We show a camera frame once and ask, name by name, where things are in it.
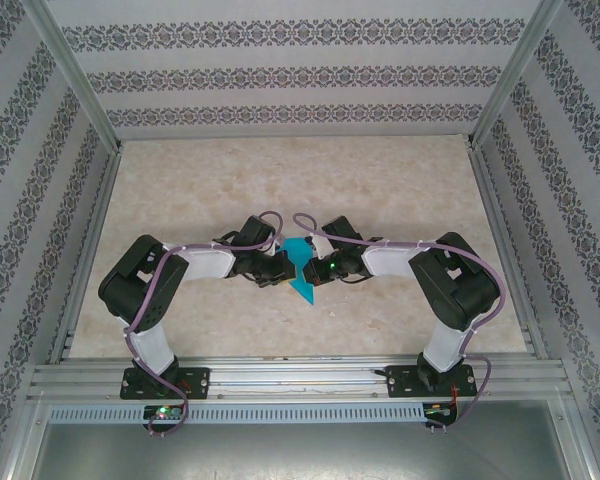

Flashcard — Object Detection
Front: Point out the blue paper sheet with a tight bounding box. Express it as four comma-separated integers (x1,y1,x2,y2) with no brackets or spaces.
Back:
278,238,315,306

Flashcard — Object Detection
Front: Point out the grey metal sheet tray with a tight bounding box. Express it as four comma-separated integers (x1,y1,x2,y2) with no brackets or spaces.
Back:
0,399,600,480

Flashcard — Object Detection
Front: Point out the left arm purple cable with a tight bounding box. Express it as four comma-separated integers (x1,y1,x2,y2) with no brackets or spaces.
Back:
123,209,287,437

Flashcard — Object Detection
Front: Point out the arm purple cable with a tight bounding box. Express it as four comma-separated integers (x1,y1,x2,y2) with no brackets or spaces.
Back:
293,213,506,434
123,209,287,437

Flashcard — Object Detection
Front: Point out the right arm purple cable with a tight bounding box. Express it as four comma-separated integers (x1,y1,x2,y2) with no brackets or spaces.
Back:
293,213,506,434

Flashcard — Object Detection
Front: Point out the aluminium mounting rail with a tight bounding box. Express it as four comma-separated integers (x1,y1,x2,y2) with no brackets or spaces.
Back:
27,354,574,401

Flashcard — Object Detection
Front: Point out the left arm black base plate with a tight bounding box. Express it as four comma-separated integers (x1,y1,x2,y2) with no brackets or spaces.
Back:
120,367,211,401

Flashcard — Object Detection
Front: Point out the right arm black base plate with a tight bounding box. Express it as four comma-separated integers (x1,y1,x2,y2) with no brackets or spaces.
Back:
385,364,477,400

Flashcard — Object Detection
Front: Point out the grey slotted cable duct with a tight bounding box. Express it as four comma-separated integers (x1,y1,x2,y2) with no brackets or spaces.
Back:
47,403,426,425

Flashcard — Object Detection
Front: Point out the aluminium table side rail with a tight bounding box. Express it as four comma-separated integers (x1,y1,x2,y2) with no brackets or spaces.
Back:
467,147,549,359
49,149,124,364

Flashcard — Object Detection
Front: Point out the aluminium frame post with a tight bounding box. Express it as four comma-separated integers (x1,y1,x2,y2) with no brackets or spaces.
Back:
464,0,566,149
22,0,124,151

